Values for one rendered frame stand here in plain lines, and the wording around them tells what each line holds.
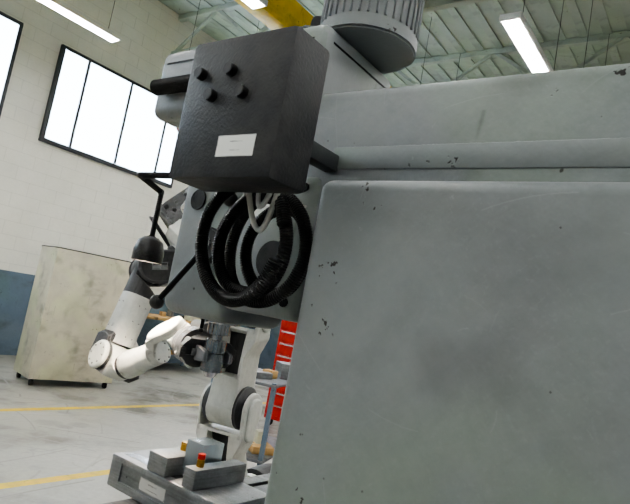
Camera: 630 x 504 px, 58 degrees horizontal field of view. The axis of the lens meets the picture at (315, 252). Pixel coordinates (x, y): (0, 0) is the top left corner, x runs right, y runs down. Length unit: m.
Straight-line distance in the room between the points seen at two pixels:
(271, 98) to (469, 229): 0.30
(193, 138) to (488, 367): 0.50
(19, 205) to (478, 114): 8.68
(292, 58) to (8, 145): 8.59
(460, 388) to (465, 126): 0.40
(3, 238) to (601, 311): 8.88
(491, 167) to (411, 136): 0.15
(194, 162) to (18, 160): 8.53
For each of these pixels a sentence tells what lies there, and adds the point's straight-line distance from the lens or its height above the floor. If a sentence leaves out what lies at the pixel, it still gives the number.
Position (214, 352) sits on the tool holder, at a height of 1.24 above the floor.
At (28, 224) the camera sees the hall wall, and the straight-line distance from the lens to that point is 9.39.
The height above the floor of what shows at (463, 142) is 1.65.
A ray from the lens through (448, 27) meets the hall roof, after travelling 9.95.
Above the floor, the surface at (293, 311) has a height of 1.36.
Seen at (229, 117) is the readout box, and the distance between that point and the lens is 0.81.
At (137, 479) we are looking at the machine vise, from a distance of 1.37.
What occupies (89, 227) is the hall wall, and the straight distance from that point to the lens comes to 9.87.
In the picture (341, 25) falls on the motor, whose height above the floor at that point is 1.89.
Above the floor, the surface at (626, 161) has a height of 1.62.
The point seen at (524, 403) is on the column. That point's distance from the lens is 0.68.
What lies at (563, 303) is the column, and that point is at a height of 1.42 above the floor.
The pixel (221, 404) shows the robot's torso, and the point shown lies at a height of 1.02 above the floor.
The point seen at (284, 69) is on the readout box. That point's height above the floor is 1.66.
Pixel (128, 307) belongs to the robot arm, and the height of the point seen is 1.29.
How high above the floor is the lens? 1.36
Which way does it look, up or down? 6 degrees up
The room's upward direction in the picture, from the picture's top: 10 degrees clockwise
